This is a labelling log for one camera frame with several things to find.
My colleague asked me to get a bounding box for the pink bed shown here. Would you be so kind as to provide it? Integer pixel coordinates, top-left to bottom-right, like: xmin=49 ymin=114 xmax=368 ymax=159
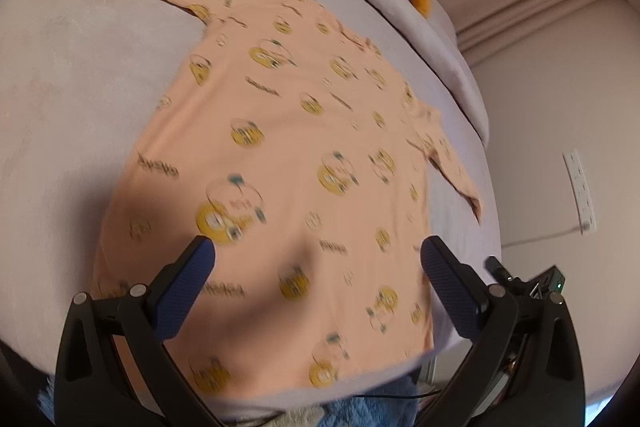
xmin=0 ymin=0 xmax=501 ymax=420

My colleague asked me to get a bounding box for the white cable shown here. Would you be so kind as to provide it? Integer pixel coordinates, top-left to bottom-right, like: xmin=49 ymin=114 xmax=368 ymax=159
xmin=502 ymin=224 xmax=593 ymax=249

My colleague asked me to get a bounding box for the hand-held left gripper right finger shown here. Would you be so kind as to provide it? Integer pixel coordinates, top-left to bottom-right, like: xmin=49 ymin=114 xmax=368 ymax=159
xmin=415 ymin=234 xmax=587 ymax=427

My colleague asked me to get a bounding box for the white power strip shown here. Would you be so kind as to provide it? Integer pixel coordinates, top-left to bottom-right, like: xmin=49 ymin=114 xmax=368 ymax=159
xmin=562 ymin=148 xmax=598 ymax=235

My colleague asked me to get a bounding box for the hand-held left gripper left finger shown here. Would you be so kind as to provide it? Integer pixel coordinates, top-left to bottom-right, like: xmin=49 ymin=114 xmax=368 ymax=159
xmin=54 ymin=235 xmax=223 ymax=427

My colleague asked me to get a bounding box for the orange cartoon print shirt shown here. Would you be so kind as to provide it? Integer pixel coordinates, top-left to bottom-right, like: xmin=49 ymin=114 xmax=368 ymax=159
xmin=14 ymin=0 xmax=483 ymax=394

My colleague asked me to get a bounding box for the blue fluffy rug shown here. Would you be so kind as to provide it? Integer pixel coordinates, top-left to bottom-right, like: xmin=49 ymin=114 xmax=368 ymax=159
xmin=37 ymin=372 xmax=441 ymax=427

